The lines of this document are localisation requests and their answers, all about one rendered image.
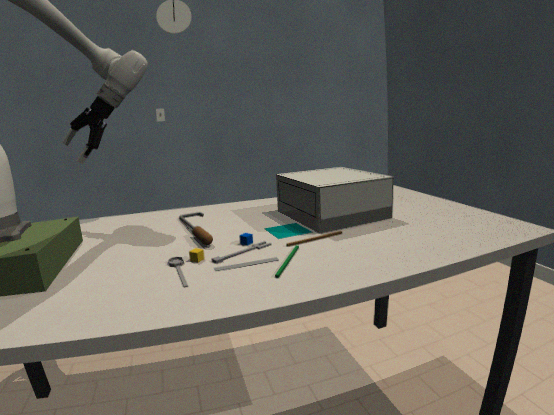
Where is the grey spoon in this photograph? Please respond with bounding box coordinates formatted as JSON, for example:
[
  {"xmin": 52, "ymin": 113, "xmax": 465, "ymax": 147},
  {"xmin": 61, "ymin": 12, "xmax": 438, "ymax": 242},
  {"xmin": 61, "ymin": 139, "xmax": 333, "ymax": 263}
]
[{"xmin": 168, "ymin": 257, "xmax": 188, "ymax": 287}]

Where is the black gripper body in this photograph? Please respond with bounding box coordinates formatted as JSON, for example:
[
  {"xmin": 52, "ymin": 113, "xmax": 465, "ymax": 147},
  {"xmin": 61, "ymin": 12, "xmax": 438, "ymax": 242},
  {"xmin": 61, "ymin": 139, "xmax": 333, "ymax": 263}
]
[{"xmin": 86, "ymin": 96, "xmax": 114, "ymax": 127}]

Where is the yellow cube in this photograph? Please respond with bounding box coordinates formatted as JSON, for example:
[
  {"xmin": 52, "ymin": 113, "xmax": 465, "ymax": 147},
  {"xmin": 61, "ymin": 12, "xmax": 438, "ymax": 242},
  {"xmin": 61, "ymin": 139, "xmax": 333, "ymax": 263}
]
[{"xmin": 189, "ymin": 248, "xmax": 204, "ymax": 263}]

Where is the grey wrench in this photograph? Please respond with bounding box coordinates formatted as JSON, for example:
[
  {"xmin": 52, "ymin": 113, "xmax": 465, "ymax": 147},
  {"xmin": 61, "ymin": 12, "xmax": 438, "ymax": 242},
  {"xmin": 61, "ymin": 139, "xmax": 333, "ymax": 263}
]
[{"xmin": 212, "ymin": 241, "xmax": 271, "ymax": 264}]

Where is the blue cube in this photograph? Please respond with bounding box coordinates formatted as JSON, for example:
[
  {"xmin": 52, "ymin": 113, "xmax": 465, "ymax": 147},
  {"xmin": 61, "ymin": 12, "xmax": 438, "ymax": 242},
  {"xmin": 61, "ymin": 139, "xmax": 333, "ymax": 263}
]
[{"xmin": 239, "ymin": 233, "xmax": 253, "ymax": 246}]

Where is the green flat bar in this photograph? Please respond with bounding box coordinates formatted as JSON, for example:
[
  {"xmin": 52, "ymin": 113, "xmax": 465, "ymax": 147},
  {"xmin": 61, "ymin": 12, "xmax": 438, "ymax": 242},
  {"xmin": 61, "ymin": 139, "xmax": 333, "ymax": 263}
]
[{"xmin": 275, "ymin": 245, "xmax": 299, "ymax": 278}]

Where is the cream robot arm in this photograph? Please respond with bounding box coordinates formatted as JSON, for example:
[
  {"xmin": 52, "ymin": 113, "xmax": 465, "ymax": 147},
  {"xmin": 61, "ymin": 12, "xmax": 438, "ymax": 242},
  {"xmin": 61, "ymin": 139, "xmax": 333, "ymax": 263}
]
[{"xmin": 0, "ymin": 0, "xmax": 148, "ymax": 242}]

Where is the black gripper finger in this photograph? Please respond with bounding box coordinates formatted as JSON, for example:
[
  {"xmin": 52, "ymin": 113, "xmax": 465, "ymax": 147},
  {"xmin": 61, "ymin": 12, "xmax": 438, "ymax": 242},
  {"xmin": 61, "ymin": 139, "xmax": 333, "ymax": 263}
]
[
  {"xmin": 77, "ymin": 117, "xmax": 107, "ymax": 164},
  {"xmin": 61, "ymin": 108, "xmax": 92, "ymax": 145}
]

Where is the teal square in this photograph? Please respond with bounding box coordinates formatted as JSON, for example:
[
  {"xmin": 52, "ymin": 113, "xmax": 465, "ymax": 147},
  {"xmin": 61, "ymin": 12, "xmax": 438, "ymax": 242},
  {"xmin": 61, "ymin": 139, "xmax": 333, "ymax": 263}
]
[{"xmin": 265, "ymin": 223, "xmax": 312, "ymax": 239}]

